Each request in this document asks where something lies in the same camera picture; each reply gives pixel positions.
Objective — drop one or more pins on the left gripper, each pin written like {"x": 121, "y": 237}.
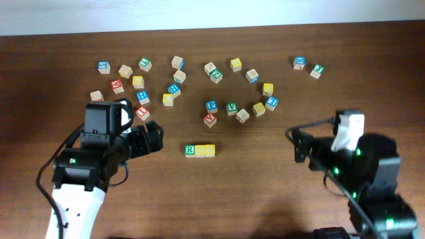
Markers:
{"x": 145, "y": 146}

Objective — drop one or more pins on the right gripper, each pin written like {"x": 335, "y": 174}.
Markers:
{"x": 317, "y": 145}

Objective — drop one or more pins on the green R block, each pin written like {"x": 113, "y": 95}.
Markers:
{"x": 190, "y": 151}

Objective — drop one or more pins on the yellow S block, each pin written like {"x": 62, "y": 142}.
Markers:
{"x": 199, "y": 150}

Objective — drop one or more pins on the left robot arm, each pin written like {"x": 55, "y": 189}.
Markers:
{"x": 89, "y": 157}

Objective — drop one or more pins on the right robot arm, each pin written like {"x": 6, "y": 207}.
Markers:
{"x": 367, "y": 176}

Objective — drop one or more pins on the red I block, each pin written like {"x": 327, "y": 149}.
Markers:
{"x": 142, "y": 113}

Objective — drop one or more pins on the blue H block left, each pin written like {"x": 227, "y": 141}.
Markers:
{"x": 142, "y": 97}

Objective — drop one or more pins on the blue h block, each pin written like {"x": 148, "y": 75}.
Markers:
{"x": 142, "y": 97}
{"x": 174, "y": 90}

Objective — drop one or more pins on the yellow G block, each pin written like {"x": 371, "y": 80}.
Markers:
{"x": 138, "y": 82}

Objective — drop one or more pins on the red A block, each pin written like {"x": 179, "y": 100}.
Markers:
{"x": 117, "y": 86}

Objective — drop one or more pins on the blue H block centre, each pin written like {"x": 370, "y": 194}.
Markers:
{"x": 174, "y": 90}

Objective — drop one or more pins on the blue I block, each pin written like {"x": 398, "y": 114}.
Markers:
{"x": 271, "y": 103}

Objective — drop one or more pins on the plain wood yellow-side block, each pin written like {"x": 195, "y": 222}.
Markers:
{"x": 125, "y": 71}

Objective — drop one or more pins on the red V block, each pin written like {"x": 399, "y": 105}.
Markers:
{"x": 210, "y": 119}

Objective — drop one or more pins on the yellow E block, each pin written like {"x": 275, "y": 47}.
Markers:
{"x": 258, "y": 109}

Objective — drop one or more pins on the wood block green side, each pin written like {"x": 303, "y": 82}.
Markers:
{"x": 179, "y": 76}

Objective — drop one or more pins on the green L block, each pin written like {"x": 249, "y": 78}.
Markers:
{"x": 145, "y": 64}

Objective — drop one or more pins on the blue P block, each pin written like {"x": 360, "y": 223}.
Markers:
{"x": 212, "y": 107}

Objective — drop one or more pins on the green J block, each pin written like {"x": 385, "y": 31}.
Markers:
{"x": 317, "y": 71}

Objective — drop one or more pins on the blue block far left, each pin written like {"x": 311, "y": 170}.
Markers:
{"x": 103, "y": 67}

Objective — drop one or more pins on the white picture block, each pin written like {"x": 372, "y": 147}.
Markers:
{"x": 242, "y": 116}

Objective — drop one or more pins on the wood block blue D side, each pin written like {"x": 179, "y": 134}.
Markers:
{"x": 177, "y": 62}

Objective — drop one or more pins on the blue X block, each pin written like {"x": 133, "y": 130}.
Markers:
{"x": 299, "y": 62}

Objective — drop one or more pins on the green V block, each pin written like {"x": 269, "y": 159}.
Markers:
{"x": 231, "y": 108}

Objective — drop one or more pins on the green Z block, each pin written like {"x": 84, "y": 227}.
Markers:
{"x": 216, "y": 76}

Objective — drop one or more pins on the wood block blue D front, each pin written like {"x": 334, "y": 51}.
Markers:
{"x": 252, "y": 76}

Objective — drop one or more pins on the plain wood block top centre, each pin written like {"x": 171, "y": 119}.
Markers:
{"x": 209, "y": 67}

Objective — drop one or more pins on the yellow block top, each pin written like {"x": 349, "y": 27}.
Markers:
{"x": 236, "y": 64}

